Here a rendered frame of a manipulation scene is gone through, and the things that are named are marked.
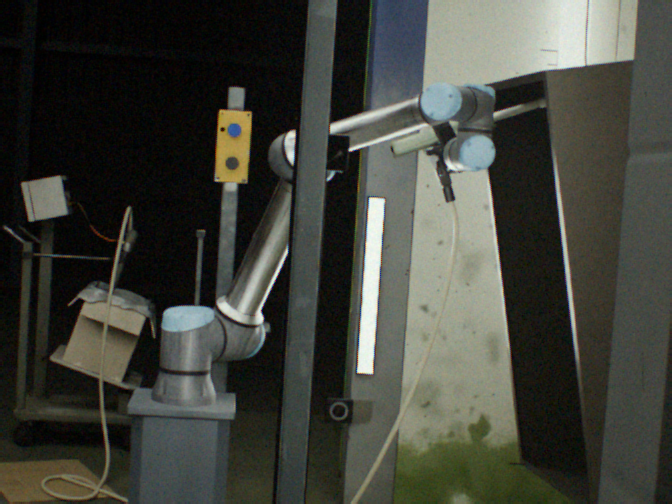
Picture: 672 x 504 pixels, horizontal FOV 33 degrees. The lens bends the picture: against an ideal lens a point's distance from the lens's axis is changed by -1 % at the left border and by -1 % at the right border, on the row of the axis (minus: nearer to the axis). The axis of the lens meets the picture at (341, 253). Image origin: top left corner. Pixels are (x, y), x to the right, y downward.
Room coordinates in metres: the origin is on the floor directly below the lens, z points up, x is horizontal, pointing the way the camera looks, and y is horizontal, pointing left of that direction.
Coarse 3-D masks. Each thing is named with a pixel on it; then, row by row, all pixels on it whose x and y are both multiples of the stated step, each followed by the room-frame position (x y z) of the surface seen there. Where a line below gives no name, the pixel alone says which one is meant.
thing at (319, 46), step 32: (320, 0) 2.09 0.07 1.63; (320, 32) 2.09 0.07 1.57; (320, 64) 2.09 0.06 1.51; (320, 96) 2.10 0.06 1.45; (320, 128) 2.10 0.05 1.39; (320, 160) 2.10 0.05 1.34; (320, 192) 2.10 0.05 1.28; (320, 224) 2.10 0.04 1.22; (288, 320) 2.11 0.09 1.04; (288, 352) 2.09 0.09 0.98; (288, 384) 2.09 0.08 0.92; (288, 416) 2.09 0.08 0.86; (288, 448) 2.09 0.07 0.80; (288, 480) 2.09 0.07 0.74
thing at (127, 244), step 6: (132, 228) 5.40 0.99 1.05; (126, 234) 5.39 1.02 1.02; (132, 234) 5.38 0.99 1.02; (126, 240) 5.39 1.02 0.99; (132, 240) 5.38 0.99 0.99; (126, 246) 5.38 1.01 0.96; (132, 246) 5.39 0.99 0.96; (126, 252) 5.39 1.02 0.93; (120, 264) 5.39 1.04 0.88; (120, 270) 5.39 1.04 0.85; (120, 276) 5.40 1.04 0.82; (108, 288) 5.39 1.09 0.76; (114, 288) 5.39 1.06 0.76
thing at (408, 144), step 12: (516, 108) 3.31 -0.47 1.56; (528, 108) 3.32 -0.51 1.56; (432, 132) 3.25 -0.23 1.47; (456, 132) 3.26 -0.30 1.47; (396, 144) 3.23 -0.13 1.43; (408, 144) 3.23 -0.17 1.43; (420, 144) 3.24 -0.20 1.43; (432, 144) 3.25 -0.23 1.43; (396, 156) 3.23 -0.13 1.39; (444, 180) 3.26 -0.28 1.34; (444, 192) 3.27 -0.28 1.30
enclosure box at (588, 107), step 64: (512, 128) 3.57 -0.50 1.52; (576, 128) 2.97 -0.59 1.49; (512, 192) 3.57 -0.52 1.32; (576, 192) 2.98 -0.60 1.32; (512, 256) 3.57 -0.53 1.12; (576, 256) 2.98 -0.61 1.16; (512, 320) 3.58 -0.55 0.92; (576, 320) 2.98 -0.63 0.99; (512, 384) 3.57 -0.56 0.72; (576, 384) 3.62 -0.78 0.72; (576, 448) 3.63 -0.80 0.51
